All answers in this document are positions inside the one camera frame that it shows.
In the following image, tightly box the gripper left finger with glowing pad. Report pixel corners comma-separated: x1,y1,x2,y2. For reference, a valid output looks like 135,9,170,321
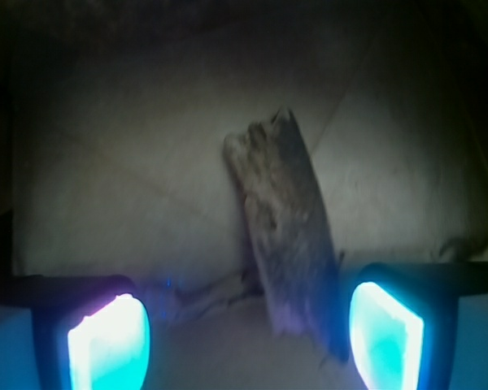
0,275,150,389

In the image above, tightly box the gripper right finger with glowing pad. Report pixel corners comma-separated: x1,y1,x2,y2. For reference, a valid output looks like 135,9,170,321
349,262,488,389

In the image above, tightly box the brown wood chip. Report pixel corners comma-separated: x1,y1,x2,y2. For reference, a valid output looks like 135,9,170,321
223,106,350,362

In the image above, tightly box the crumpled brown paper bag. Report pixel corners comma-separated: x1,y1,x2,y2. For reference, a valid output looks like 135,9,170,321
0,1,488,389

